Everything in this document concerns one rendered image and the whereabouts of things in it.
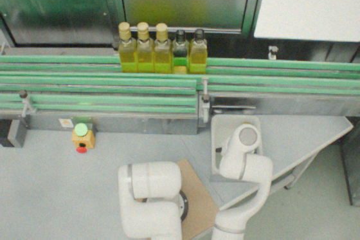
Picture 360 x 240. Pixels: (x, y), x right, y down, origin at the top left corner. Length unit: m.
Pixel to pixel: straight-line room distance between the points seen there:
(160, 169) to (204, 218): 0.34
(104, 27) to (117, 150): 0.46
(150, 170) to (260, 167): 0.29
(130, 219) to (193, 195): 0.35
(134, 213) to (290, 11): 0.81
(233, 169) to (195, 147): 0.42
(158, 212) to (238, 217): 0.21
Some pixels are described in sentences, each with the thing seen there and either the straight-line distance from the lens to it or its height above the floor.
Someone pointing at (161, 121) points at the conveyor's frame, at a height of 0.85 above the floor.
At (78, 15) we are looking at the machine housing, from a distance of 1.42.
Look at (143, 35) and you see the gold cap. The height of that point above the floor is 1.14.
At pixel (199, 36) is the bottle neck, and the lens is 1.19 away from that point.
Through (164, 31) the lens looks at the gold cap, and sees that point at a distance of 1.16.
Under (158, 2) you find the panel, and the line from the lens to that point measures 1.28.
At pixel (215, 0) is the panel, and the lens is 1.27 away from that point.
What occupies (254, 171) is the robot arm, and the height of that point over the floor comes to 1.09.
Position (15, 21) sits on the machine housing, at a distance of 1.53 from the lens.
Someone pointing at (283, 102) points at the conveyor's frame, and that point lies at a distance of 1.43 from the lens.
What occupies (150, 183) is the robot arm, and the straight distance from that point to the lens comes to 1.00.
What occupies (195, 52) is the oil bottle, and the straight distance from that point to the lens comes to 1.22.
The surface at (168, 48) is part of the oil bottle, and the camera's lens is 1.22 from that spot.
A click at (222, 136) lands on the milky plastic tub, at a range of 1.41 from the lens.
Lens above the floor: 2.02
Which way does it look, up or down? 58 degrees down
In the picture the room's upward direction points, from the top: straight up
